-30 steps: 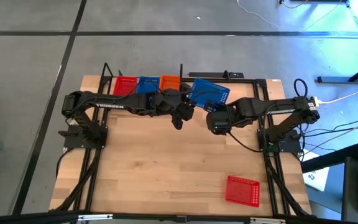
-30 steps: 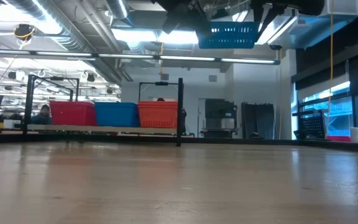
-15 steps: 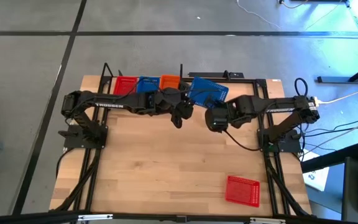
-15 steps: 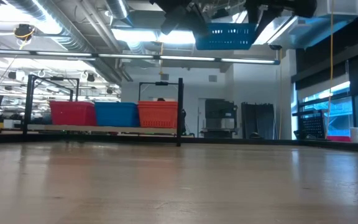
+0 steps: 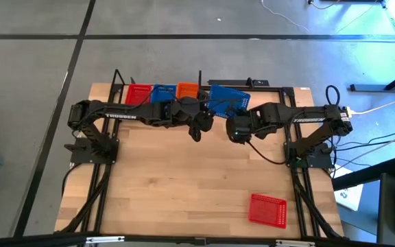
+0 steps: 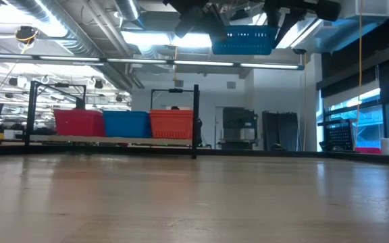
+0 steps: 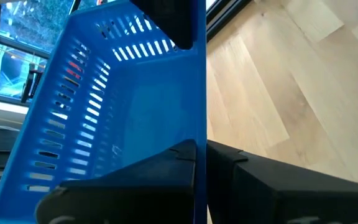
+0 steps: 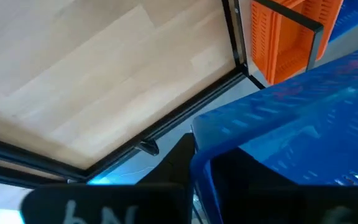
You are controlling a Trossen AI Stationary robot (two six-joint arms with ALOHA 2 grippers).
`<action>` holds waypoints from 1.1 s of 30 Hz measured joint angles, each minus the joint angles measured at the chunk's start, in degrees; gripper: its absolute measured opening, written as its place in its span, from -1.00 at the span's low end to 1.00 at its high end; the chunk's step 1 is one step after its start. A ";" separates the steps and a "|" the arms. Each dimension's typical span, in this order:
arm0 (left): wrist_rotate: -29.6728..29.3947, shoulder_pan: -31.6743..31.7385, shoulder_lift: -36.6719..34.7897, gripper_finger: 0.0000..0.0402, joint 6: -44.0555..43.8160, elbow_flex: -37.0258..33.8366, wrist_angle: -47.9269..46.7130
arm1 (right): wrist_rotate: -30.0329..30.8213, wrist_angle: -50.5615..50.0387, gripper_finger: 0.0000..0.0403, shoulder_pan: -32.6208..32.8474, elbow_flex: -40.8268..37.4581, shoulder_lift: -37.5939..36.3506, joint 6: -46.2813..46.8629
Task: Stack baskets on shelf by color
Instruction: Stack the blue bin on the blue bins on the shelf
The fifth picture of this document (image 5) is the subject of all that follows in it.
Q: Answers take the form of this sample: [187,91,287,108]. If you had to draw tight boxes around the black desk leg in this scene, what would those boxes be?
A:
[331,158,395,191]
[350,64,395,93]

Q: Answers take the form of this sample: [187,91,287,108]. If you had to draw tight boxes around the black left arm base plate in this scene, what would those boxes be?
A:
[63,137,120,165]

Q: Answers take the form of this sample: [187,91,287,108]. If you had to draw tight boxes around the black looped cable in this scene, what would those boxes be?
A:
[324,84,342,107]

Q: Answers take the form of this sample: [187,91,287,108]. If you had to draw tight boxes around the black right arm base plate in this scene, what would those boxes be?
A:
[284,142,335,169]

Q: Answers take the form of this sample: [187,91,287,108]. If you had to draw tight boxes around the grey floor cable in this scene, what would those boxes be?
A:
[334,125,395,169]

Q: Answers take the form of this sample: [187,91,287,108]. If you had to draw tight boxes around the red plastic slotted basket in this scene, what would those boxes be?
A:
[248,193,288,230]
[124,83,153,106]

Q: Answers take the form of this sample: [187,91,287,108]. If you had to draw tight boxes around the black floor cable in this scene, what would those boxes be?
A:
[333,132,395,152]

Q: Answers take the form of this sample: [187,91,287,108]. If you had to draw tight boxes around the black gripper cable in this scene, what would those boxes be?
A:
[247,139,289,165]

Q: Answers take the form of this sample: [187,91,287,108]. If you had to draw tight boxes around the white paper with logo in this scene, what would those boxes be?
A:
[333,164,365,212]

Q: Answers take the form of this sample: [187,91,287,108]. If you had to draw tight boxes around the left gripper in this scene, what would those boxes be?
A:
[189,111,216,142]

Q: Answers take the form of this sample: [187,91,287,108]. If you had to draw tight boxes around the white cable with connector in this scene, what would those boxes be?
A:
[346,99,395,117]

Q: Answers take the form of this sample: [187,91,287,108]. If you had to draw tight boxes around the black flat mounting bar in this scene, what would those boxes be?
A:
[207,78,270,87]

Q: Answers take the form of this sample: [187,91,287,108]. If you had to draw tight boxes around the silver frame bracket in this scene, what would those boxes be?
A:
[85,235,125,245]
[275,239,317,247]

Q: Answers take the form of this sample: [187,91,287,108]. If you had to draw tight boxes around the orange plastic slotted basket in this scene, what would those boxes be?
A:
[176,82,200,100]

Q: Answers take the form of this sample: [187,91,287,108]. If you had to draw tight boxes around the black metal shelf frame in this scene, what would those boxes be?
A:
[110,68,204,92]

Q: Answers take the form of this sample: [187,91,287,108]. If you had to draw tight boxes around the black aluminium table frame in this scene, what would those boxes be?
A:
[55,78,346,247]

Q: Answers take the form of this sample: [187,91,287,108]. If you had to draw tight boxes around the blue plastic slotted basket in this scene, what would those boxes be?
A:
[205,84,252,120]
[150,84,178,104]

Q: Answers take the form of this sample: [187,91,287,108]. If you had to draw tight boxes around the white floor cable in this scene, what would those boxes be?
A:
[259,0,310,32]

